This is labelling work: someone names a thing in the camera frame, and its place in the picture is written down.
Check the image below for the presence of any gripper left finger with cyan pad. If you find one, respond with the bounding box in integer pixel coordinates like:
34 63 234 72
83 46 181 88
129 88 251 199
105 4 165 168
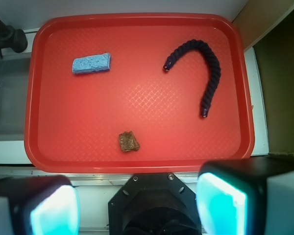
0 175 80 235

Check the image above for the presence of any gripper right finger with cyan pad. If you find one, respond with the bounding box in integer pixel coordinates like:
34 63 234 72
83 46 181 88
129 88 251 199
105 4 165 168
196 156 294 235

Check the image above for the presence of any blue sponge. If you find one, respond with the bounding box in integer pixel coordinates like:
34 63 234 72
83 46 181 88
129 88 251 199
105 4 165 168
72 52 111 74

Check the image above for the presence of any brown crumbly block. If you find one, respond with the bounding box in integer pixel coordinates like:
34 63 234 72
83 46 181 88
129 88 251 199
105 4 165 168
119 131 140 152

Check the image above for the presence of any red plastic tray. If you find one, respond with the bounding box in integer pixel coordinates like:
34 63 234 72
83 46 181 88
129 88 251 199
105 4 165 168
24 14 255 174

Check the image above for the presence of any metal sink basin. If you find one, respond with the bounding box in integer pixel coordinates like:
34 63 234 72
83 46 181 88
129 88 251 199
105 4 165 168
0 53 31 141

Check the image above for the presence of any dark purple rope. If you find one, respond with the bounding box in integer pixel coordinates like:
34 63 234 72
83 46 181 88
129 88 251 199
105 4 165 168
163 39 222 118

